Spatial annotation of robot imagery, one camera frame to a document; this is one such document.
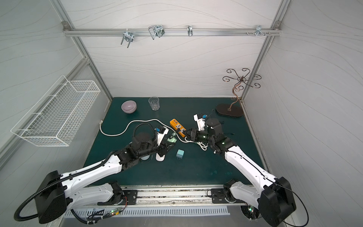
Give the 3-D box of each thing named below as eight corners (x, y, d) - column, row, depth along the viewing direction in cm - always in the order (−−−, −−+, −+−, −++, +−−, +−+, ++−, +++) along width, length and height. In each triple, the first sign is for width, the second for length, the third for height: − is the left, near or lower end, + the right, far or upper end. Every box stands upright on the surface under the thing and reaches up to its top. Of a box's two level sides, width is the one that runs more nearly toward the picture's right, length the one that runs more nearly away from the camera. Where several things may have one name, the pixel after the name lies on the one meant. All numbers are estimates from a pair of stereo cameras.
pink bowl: (122, 115, 112) (119, 109, 107) (125, 106, 119) (123, 100, 113) (136, 115, 113) (133, 109, 107) (138, 106, 119) (136, 100, 113)
